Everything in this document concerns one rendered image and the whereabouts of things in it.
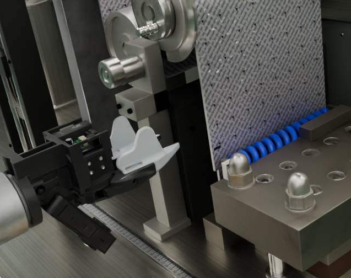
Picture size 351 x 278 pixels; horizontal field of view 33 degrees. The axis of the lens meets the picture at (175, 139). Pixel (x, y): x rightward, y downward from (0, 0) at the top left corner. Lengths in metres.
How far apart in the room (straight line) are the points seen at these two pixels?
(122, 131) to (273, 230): 0.23
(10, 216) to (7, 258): 0.35
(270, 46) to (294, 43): 0.05
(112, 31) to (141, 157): 0.30
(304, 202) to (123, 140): 0.24
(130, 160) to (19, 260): 0.34
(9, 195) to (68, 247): 0.33
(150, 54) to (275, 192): 0.25
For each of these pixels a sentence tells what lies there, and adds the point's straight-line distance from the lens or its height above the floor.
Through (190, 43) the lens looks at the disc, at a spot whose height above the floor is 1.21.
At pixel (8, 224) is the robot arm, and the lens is 0.66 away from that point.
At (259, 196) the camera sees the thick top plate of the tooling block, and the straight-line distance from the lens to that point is 0.76.
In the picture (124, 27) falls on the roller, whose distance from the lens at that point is 0.93.
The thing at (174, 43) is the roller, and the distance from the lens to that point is 0.80.
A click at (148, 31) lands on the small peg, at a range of 0.78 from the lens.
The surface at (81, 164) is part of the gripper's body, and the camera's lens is 0.68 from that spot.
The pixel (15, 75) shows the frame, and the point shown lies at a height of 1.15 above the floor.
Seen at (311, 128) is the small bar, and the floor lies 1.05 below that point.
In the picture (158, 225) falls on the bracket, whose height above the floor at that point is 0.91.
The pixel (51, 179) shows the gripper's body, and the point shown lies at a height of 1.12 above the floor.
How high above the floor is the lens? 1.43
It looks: 25 degrees down
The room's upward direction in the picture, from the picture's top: 10 degrees counter-clockwise
